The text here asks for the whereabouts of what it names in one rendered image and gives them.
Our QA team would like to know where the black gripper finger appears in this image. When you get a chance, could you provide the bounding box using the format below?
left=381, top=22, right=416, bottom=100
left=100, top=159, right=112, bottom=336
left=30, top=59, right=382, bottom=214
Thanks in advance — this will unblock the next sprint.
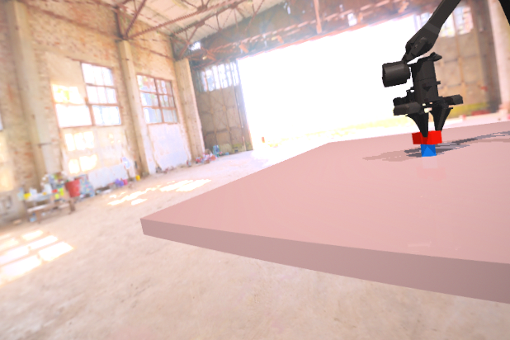
left=405, top=112, right=429, bottom=137
left=429, top=107, right=453, bottom=132

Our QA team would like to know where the blue cube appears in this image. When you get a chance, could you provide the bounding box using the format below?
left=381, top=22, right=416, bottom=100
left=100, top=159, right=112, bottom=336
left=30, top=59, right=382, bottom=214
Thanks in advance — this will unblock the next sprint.
left=421, top=144, right=436, bottom=157

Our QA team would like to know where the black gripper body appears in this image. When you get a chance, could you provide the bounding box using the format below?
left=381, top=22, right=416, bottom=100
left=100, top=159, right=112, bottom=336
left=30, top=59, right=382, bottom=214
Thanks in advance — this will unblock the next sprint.
left=393, top=78, right=463, bottom=116

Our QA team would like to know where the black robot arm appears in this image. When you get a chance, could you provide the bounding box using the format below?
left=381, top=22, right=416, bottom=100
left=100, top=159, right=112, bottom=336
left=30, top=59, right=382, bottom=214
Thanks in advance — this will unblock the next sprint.
left=381, top=0, right=510, bottom=106

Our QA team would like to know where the red cube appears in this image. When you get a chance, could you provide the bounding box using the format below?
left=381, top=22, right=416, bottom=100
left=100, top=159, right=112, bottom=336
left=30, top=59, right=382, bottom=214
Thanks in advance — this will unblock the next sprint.
left=423, top=131, right=442, bottom=144
left=412, top=132, right=423, bottom=144

